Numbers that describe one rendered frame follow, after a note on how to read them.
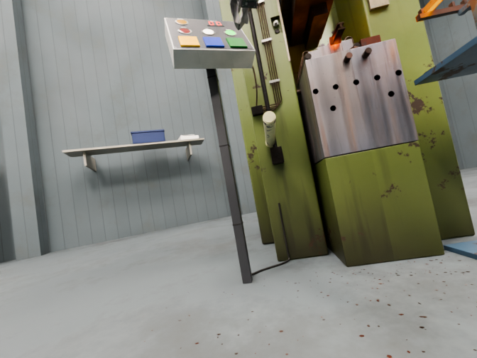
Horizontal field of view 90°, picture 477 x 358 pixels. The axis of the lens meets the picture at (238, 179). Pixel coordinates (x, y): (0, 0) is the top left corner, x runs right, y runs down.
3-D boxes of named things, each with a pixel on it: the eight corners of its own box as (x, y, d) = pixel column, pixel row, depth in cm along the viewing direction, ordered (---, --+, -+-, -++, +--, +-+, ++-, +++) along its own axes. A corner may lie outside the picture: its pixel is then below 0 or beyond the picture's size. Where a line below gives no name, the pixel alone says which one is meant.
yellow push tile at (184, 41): (200, 45, 93) (196, 35, 97) (180, 44, 91) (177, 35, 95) (199, 49, 95) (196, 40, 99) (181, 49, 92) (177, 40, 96)
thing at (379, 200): (446, 255, 94) (419, 140, 98) (346, 267, 99) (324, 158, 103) (381, 231, 150) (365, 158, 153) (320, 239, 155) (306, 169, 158)
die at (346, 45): (355, 54, 108) (351, 37, 109) (310, 64, 111) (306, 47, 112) (332, 91, 150) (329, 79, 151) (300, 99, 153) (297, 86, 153)
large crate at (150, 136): (165, 146, 429) (164, 136, 430) (165, 140, 392) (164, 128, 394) (135, 149, 413) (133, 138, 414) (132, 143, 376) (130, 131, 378)
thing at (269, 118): (278, 123, 81) (275, 108, 82) (262, 126, 82) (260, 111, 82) (276, 146, 125) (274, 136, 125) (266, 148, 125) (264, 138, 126)
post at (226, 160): (252, 283, 101) (210, 42, 108) (243, 284, 101) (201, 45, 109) (253, 279, 105) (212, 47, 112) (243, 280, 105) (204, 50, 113)
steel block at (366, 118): (419, 140, 98) (395, 38, 101) (324, 158, 103) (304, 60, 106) (365, 158, 153) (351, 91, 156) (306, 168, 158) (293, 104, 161)
